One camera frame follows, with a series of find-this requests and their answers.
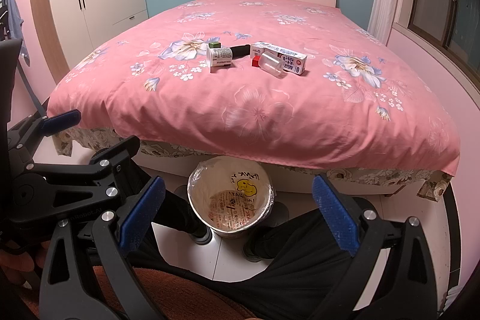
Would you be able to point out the red toy brick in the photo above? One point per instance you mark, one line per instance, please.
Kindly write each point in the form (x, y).
(255, 61)

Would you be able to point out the blue hanging cloth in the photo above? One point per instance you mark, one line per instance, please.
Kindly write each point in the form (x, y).
(11, 26)

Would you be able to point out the white yogurt cup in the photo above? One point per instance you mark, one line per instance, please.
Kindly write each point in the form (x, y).
(220, 57)

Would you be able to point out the translucent plastic cup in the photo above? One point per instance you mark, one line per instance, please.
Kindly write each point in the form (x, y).
(272, 65)

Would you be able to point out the black foam cylinder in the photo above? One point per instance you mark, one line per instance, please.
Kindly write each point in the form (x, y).
(240, 51)

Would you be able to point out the green toy brick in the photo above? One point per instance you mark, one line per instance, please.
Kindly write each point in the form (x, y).
(214, 45)

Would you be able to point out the pink floral bedspread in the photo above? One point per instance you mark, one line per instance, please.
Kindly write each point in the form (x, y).
(357, 104)

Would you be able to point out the foil-lined trash bin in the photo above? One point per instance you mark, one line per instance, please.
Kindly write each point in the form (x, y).
(230, 195)

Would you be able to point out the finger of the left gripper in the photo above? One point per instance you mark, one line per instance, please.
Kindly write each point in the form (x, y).
(30, 131)
(114, 167)

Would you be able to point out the white blue milk carton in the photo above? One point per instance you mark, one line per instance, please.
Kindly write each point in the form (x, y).
(291, 61)

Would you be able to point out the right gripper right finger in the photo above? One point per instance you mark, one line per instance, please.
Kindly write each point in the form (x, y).
(407, 287)

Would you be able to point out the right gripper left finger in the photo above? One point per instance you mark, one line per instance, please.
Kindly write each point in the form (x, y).
(69, 286)

